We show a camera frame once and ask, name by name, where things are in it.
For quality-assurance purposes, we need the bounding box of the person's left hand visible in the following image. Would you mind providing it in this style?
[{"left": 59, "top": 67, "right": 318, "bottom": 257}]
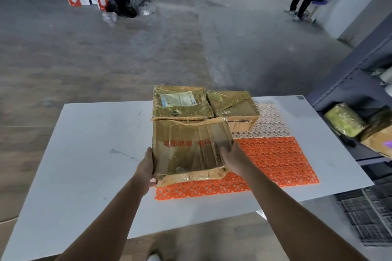
[{"left": 131, "top": 147, "right": 157, "bottom": 196}]

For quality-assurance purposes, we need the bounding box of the person's right hand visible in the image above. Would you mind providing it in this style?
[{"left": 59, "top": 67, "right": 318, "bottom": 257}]
[{"left": 220, "top": 140, "right": 255, "bottom": 180}]

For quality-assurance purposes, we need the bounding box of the large taped carton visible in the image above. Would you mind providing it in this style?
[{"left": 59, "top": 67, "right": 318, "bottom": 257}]
[{"left": 152, "top": 117, "right": 234, "bottom": 187}]

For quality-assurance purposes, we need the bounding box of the taped brown parcel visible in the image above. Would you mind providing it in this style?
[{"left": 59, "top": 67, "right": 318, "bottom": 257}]
[{"left": 207, "top": 90, "right": 260, "bottom": 132}]

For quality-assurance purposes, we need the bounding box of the taped parcel with white label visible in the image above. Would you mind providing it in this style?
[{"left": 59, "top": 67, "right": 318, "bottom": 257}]
[{"left": 152, "top": 86, "right": 215, "bottom": 121}]

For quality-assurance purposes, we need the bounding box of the yellow parcel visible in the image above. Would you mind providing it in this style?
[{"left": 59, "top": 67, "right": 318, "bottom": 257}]
[{"left": 324, "top": 102, "right": 367, "bottom": 137}]

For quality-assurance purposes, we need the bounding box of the brown parcel with purple label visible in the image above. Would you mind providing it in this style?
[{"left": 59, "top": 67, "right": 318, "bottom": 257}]
[{"left": 360, "top": 111, "right": 392, "bottom": 159}]

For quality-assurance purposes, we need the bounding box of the person's right forearm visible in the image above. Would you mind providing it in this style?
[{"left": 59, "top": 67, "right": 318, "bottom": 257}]
[{"left": 240, "top": 166, "right": 370, "bottom": 261}]

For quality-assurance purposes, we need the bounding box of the person's left forearm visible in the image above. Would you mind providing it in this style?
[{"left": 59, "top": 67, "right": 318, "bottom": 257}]
[{"left": 55, "top": 178, "right": 147, "bottom": 261}]

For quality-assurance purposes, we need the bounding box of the orange perforated plastic mat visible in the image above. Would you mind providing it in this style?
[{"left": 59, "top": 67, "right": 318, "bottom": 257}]
[{"left": 154, "top": 137, "right": 320, "bottom": 202}]

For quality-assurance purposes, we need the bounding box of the white perforated plastic mat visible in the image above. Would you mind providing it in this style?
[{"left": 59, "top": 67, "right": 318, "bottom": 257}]
[{"left": 231, "top": 103, "right": 292, "bottom": 139}]

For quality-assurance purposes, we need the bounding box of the white table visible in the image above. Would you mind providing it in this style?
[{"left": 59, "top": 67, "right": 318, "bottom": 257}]
[{"left": 0, "top": 95, "right": 375, "bottom": 261}]

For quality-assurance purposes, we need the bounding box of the dark blue metal shelf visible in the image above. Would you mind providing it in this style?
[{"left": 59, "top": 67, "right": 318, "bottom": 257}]
[{"left": 306, "top": 25, "right": 392, "bottom": 179}]

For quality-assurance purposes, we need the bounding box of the grey plastic lattice crate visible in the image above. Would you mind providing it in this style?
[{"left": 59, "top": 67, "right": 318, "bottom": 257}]
[{"left": 335, "top": 175, "right": 392, "bottom": 248}]

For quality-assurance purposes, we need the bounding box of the black rubbish bag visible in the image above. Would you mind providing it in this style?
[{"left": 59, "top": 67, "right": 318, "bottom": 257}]
[{"left": 107, "top": 0, "right": 138, "bottom": 18}]

